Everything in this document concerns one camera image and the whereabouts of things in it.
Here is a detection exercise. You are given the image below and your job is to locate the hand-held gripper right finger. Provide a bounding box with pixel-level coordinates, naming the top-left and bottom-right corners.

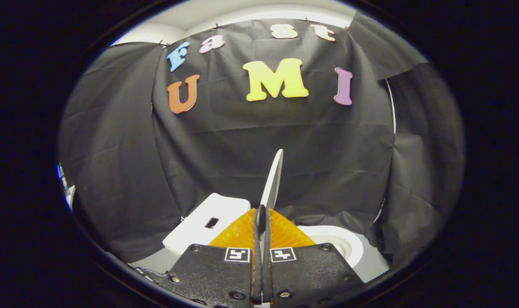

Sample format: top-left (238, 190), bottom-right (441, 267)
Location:
top-left (262, 206), bottom-right (365, 307)

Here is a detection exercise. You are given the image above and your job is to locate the black backdrop cloth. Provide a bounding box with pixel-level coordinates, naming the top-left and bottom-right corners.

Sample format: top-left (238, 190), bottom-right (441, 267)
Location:
top-left (58, 12), bottom-right (464, 269)

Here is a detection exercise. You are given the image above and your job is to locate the white toilet bowl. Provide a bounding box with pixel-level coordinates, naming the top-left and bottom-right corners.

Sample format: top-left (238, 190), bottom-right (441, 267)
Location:
top-left (299, 225), bottom-right (365, 268)

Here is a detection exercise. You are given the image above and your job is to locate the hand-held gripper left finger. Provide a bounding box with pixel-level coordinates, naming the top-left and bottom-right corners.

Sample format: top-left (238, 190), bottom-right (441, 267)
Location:
top-left (168, 205), bottom-right (263, 306)

